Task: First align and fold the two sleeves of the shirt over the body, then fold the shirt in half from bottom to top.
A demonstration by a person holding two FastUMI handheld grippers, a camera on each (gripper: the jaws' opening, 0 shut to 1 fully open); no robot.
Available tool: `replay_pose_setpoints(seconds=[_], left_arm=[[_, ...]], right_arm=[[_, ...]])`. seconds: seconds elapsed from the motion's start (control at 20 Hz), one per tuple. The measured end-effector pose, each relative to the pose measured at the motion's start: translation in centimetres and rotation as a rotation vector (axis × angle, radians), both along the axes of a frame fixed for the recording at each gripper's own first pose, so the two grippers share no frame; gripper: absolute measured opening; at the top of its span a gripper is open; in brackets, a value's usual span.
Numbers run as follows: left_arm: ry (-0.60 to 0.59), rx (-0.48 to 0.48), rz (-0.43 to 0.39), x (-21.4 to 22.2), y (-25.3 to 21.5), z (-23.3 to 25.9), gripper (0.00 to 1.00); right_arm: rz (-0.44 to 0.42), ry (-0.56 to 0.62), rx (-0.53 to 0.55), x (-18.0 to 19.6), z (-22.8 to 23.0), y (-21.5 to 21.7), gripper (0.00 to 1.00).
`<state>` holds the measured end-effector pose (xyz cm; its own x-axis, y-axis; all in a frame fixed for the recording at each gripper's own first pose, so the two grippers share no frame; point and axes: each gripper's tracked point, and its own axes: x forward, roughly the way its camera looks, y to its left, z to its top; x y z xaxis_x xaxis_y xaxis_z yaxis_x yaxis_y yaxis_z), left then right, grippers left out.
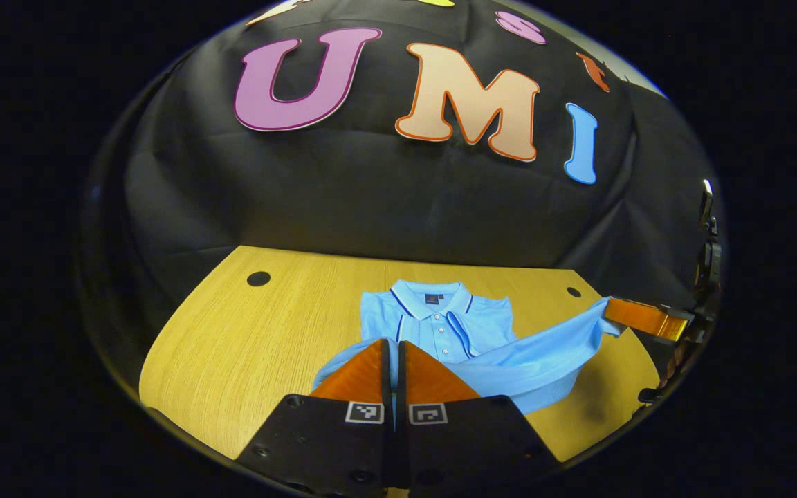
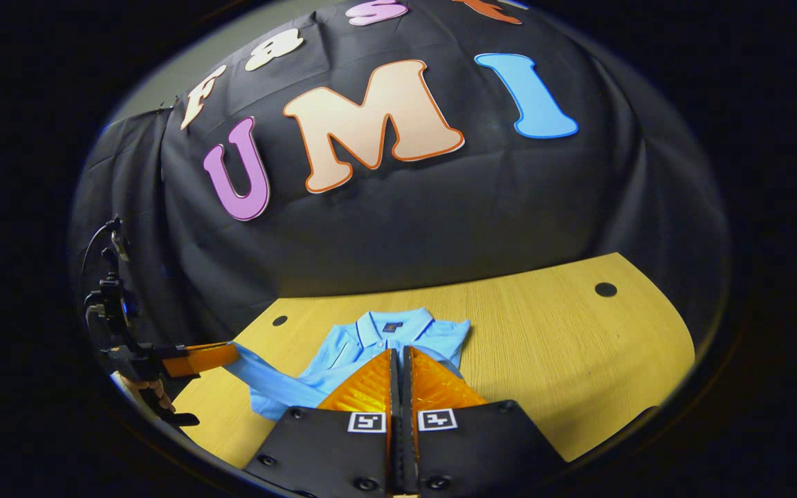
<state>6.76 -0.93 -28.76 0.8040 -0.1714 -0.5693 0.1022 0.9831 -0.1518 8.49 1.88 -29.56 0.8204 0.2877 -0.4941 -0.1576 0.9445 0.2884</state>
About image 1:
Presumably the light blue T-shirt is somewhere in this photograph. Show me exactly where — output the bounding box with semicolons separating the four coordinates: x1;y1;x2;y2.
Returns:
311;279;624;416

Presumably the black backdrop cloth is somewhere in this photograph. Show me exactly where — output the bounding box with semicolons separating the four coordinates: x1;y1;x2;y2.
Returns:
77;0;724;347

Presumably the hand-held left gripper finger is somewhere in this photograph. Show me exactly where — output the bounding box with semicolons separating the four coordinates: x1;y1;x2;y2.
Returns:
396;339;560;495
236;338;396;495

